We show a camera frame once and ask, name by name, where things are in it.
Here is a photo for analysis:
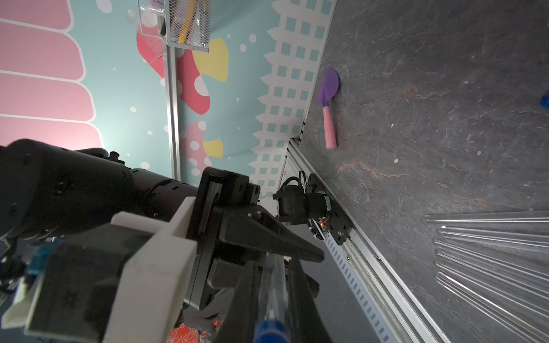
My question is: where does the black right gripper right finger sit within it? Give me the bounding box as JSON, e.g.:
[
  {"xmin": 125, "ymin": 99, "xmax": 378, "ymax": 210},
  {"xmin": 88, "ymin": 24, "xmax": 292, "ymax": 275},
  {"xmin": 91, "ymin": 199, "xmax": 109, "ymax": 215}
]
[{"xmin": 288, "ymin": 257, "xmax": 332, "ymax": 343}]

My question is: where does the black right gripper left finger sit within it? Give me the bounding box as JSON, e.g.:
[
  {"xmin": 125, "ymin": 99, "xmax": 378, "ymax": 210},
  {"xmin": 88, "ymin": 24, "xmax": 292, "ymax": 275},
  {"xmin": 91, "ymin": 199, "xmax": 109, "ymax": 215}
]
[{"xmin": 213, "ymin": 262, "xmax": 261, "ymax": 343}]

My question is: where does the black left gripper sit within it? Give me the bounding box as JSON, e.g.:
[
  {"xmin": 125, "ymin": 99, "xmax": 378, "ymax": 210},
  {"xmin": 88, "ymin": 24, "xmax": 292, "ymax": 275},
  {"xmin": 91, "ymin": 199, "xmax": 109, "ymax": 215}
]
[{"xmin": 182, "ymin": 166, "xmax": 325, "ymax": 312}]

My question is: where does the test tube with blue stopper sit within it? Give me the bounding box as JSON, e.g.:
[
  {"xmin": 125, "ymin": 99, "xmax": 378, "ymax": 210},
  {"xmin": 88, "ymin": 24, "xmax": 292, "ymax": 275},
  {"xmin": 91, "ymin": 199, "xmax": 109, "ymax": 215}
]
[{"xmin": 253, "ymin": 253, "xmax": 291, "ymax": 343}]

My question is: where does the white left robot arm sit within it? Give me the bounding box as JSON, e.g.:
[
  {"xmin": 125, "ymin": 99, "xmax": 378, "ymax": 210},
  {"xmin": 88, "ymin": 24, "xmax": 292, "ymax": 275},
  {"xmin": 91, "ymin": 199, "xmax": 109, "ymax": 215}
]
[{"xmin": 1, "ymin": 139, "xmax": 324, "ymax": 310}]

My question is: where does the purple pink toy spatula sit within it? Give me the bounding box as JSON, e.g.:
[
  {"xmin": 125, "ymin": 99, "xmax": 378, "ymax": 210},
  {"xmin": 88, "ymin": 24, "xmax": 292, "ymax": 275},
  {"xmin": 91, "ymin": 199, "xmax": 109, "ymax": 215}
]
[{"xmin": 317, "ymin": 67, "xmax": 340, "ymax": 150}]

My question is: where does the yellow black utility knife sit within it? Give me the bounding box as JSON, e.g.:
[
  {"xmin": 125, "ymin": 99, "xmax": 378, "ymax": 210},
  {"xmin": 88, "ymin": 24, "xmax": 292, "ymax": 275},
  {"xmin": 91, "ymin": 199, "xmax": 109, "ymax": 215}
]
[{"xmin": 178, "ymin": 0, "xmax": 198, "ymax": 44}]

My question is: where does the loose blue stopper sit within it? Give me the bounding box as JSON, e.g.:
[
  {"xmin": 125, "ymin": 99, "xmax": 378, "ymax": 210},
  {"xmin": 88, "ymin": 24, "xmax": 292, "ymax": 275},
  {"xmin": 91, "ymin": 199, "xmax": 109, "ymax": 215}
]
[{"xmin": 540, "ymin": 93, "xmax": 549, "ymax": 108}]

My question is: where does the aluminium front rail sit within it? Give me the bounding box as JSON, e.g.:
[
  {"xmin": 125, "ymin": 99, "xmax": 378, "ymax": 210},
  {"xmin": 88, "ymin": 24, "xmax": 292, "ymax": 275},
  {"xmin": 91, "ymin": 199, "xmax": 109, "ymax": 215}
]
[{"xmin": 284, "ymin": 139, "xmax": 450, "ymax": 342}]

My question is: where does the clear and mesh wall bin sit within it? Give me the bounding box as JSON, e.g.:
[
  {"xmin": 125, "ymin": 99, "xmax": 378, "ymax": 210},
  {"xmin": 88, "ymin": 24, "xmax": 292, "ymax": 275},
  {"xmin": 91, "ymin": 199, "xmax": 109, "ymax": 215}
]
[{"xmin": 137, "ymin": 0, "xmax": 211, "ymax": 52}]

